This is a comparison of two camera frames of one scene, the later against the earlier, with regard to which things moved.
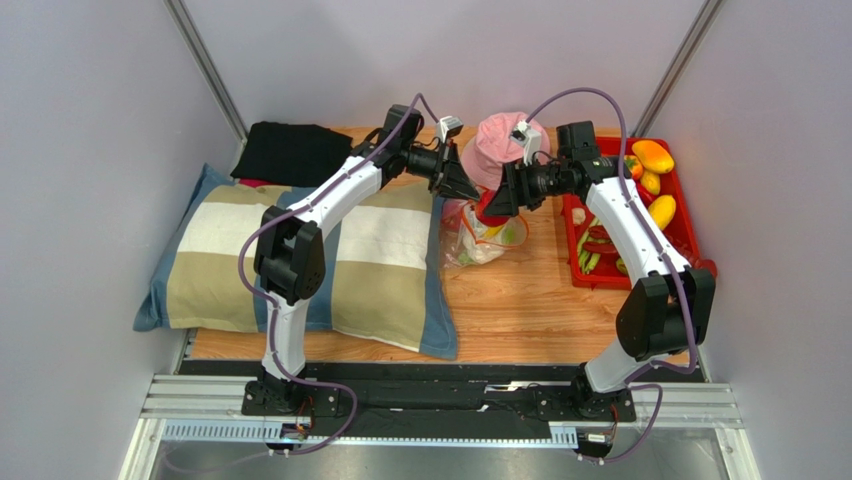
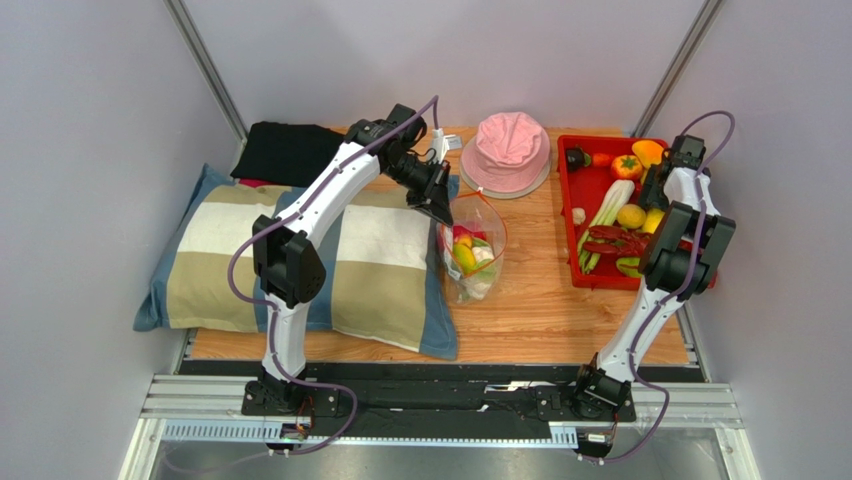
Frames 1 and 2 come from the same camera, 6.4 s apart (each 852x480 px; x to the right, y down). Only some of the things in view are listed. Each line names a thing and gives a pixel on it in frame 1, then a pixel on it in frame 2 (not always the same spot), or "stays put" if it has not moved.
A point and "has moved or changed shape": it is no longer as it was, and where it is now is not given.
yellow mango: [662, 210] has moved or changed shape
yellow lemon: [492, 231] → [465, 239]
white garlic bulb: [578, 215] stays put
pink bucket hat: [490, 148] stays put
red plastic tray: [593, 262] stays put
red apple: [481, 210] → [459, 230]
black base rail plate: [436, 399] stays put
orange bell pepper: [635, 165] stays put
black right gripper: [514, 188] → [653, 192]
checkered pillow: [386, 279] stays put
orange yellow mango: [652, 157] stays put
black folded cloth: [291, 154] stays put
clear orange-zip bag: [470, 238] has moved or changed shape
